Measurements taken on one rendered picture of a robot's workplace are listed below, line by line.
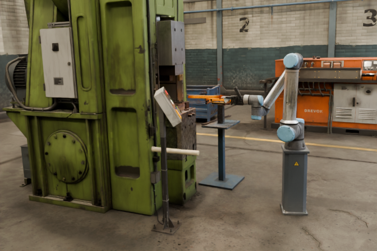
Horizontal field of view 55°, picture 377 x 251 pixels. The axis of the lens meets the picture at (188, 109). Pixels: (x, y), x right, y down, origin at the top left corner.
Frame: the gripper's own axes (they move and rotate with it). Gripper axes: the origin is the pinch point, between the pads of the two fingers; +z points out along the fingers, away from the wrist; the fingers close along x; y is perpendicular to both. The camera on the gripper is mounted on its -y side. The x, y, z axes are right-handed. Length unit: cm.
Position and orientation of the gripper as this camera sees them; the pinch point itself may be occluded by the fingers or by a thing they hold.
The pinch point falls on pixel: (222, 96)
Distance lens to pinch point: 336.6
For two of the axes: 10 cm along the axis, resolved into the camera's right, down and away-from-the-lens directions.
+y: 0.1, 9.9, 1.7
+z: -9.3, -0.6, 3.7
